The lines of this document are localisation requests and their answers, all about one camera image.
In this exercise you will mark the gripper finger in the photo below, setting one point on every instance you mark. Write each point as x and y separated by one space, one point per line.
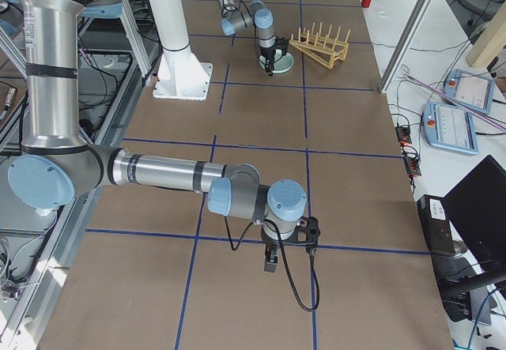
269 68
271 260

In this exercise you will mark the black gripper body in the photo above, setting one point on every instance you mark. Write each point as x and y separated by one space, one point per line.
268 53
272 244

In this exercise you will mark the light green plate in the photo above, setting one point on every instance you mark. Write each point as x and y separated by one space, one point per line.
281 64

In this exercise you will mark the wooden plate rack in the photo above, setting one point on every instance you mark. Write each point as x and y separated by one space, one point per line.
323 47

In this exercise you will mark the black usb hub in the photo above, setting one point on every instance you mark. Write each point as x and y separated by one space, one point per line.
410 155

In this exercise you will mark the black computer box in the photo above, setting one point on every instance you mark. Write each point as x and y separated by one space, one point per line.
435 226

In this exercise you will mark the near teach pendant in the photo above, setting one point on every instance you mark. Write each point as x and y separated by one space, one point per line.
449 127

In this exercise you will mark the teach pendant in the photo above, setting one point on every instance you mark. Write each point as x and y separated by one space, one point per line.
476 92
449 127

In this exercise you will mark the far teach pendant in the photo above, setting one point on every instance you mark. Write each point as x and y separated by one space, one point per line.
476 92

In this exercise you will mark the black monitor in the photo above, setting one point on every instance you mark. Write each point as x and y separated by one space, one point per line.
476 208

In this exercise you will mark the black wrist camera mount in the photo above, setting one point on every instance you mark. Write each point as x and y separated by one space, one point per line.
305 233
281 43

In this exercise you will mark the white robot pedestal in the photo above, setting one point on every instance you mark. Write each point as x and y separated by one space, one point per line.
180 75

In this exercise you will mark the grey aluminium frame post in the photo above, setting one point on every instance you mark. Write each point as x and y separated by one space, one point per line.
406 38

